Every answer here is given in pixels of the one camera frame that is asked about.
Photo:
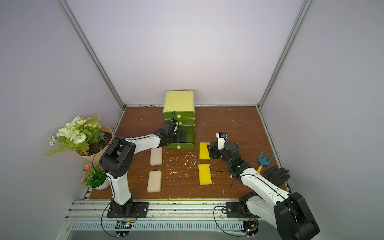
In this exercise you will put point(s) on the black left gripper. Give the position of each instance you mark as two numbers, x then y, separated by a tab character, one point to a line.
178	140

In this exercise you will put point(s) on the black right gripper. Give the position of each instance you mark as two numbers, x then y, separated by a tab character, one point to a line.
216	150

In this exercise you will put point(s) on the yellow sponge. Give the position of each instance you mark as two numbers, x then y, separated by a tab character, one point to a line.
204	152
205	174

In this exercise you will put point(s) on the green drawer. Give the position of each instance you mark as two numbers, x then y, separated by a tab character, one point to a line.
179	114
185	138
186	122

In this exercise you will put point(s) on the green bottom drawer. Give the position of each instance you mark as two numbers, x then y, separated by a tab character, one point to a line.
185	138

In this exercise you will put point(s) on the green top drawer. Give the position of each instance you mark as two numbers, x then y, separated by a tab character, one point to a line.
179	114

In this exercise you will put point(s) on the cream sponge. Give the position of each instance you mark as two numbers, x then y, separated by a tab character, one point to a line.
156	157
154	182

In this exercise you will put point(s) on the yellow-green drawer cabinet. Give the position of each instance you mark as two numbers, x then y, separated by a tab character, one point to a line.
179	101

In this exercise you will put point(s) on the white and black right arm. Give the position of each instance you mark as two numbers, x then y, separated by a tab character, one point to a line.
288	213

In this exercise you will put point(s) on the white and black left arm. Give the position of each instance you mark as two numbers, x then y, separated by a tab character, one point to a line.
117	159

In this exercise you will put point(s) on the tan paper flower pot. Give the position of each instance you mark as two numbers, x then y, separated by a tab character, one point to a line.
103	147

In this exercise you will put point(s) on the black garden glove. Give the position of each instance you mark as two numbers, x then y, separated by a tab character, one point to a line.
277	176

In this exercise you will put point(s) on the small pink flower pot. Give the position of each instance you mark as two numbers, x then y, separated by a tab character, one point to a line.
94	177

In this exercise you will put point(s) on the right controller board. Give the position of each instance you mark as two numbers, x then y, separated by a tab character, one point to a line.
251	227

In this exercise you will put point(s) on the controller board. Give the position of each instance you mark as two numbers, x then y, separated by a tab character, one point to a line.
251	227
123	228

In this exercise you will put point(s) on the white flower bouquet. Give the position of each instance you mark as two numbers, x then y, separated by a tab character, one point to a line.
82	135

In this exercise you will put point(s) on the left controller board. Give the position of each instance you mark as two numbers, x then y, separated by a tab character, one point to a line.
123	228

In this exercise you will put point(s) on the blue garden rake yellow handle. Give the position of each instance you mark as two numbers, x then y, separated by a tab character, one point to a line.
263	160

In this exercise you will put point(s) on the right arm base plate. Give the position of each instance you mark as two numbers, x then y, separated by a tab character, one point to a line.
237	209

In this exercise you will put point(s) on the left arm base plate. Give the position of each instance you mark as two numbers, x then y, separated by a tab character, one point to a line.
129	210

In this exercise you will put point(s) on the aluminium front rail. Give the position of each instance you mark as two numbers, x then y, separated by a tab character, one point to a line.
199	209

